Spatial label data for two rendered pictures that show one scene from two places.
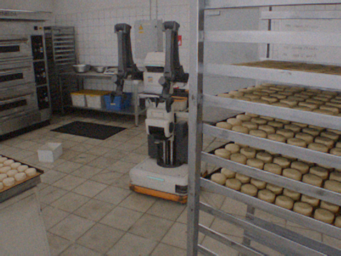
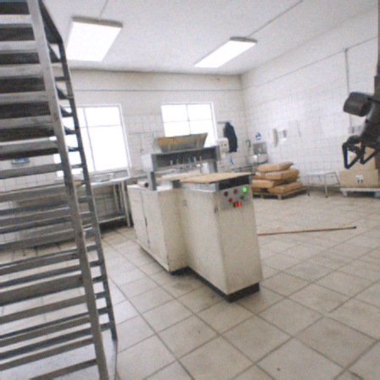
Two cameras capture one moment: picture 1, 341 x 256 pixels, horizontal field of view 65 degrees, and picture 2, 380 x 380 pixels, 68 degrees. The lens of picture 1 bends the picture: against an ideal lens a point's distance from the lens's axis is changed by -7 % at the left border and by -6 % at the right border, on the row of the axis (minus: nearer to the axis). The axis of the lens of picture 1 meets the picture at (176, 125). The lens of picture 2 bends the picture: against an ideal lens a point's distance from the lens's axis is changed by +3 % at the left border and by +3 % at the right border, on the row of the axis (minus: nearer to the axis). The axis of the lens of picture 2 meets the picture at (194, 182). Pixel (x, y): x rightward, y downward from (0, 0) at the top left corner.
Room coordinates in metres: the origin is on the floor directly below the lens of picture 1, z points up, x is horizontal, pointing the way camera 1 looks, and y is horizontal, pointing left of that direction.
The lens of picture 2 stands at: (2.18, -0.95, 1.11)
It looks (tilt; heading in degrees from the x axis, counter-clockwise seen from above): 5 degrees down; 126
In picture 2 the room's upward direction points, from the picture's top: 8 degrees counter-clockwise
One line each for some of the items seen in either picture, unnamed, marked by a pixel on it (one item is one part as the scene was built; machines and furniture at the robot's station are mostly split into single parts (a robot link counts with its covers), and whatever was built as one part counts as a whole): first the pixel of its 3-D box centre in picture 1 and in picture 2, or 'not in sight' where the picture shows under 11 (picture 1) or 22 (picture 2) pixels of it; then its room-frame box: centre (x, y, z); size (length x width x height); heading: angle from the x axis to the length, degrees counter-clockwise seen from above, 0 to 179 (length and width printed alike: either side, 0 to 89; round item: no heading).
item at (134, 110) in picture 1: (105, 92); not in sight; (5.51, 1.39, 0.49); 1.90 x 0.72 x 0.98; 66
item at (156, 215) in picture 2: not in sight; (174, 218); (0.09, 1.46, 0.42); 1.28 x 0.72 x 0.84; 151
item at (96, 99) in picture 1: (99, 99); not in sight; (5.57, 1.53, 0.36); 0.47 x 0.38 x 0.26; 156
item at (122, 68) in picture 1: (121, 51); not in sight; (2.37, 0.44, 1.40); 0.11 x 0.06 x 0.43; 66
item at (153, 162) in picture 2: not in sight; (182, 167); (0.50, 1.23, 1.01); 0.72 x 0.33 x 0.34; 61
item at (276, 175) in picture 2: not in sight; (282, 174); (0.34, 4.79, 0.47); 0.72 x 0.42 x 0.17; 71
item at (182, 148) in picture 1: (173, 131); not in sight; (2.79, 0.02, 0.59); 0.55 x 0.34 x 0.83; 66
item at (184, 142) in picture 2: not in sight; (179, 143); (0.50, 1.23, 1.25); 0.56 x 0.29 x 0.14; 61
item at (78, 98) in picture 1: (84, 97); not in sight; (5.73, 1.90, 0.36); 0.47 x 0.39 x 0.26; 154
